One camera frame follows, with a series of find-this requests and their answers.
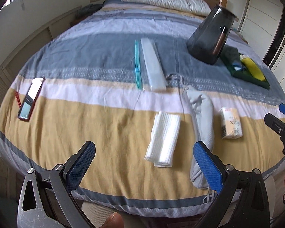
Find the grey drawstring bag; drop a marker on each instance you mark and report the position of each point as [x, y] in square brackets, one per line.
[202, 112]

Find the white pillow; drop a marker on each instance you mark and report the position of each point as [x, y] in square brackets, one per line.
[198, 7]

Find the dark grey fleece cloth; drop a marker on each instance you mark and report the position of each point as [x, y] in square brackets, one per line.
[229, 54]

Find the dark smoked glass vase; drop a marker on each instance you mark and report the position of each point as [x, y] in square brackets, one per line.
[202, 42]

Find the brown bottle in vase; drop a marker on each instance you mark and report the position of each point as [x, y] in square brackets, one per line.
[221, 39]

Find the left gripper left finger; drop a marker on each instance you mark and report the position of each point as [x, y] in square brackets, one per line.
[35, 208]

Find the white waffle cloth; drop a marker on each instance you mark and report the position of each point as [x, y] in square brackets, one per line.
[163, 139]

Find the dark clothes on nightstand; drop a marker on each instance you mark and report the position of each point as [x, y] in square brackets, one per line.
[87, 10]

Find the dark green tray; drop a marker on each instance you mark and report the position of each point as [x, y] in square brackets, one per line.
[246, 76]

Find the red framed hand mirror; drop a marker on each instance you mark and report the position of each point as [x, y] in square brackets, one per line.
[29, 101]

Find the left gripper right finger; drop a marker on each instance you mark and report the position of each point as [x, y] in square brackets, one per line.
[252, 209]

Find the striped bed cover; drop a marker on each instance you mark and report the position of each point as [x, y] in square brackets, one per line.
[90, 94]

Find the yellow microfibre cloth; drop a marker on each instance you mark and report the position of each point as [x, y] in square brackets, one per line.
[252, 67]

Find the blue small cloth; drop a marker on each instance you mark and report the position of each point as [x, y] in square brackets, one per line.
[238, 66]

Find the clear zip pouch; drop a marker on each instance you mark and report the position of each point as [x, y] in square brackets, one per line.
[145, 50]

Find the beige tissue pack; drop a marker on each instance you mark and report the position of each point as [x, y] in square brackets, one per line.
[230, 123]

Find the person's left hand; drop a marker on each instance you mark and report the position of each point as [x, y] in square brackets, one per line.
[115, 220]

